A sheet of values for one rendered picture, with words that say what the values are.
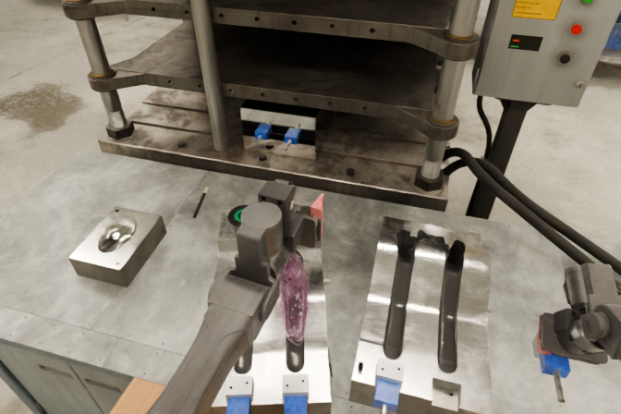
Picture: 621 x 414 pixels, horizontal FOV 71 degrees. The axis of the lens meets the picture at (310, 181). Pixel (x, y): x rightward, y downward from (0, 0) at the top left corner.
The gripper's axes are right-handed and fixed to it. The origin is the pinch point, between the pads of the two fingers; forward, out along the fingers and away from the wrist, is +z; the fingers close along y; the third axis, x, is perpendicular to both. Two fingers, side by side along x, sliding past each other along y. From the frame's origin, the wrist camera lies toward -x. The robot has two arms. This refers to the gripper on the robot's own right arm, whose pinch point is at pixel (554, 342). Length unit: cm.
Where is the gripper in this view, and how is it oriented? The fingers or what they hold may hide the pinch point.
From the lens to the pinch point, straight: 100.4
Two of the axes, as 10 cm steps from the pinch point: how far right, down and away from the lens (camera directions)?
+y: -9.7, -1.6, 2.1
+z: 1.2, 4.2, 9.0
